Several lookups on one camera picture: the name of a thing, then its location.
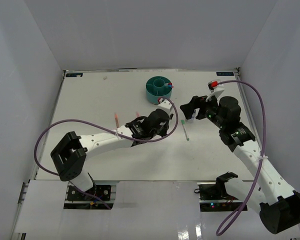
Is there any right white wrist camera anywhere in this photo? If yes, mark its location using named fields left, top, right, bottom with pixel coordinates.
left=205, top=79, right=225, bottom=102

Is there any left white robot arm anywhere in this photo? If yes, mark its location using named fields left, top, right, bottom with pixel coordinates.
left=50, top=109, right=173, bottom=200

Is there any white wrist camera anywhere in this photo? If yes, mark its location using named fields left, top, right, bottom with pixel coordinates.
left=157, top=98, right=174, bottom=114
left=205, top=79, right=225, bottom=102

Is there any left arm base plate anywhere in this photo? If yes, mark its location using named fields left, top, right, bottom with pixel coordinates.
left=63, top=183, right=116, bottom=210

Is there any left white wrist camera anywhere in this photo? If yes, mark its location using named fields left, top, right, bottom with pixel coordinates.
left=157, top=98, right=174, bottom=114

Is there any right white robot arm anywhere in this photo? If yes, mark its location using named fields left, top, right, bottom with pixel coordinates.
left=180, top=96, right=300, bottom=234

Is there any teal round desk organizer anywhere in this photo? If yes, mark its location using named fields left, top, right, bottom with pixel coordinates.
left=145, top=76, right=173, bottom=105

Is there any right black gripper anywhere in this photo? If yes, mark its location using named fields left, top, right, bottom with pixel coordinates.
left=180, top=92, right=226, bottom=130

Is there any brown highlighter orange tip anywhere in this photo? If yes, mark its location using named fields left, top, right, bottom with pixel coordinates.
left=114, top=112, right=120, bottom=129

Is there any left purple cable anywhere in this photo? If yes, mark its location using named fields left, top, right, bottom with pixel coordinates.
left=34, top=97, right=179, bottom=210

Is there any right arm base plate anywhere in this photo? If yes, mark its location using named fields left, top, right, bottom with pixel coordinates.
left=193, top=172, right=242, bottom=212

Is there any green capped white marker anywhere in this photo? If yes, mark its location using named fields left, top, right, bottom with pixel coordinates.
left=181, top=119, right=190, bottom=141

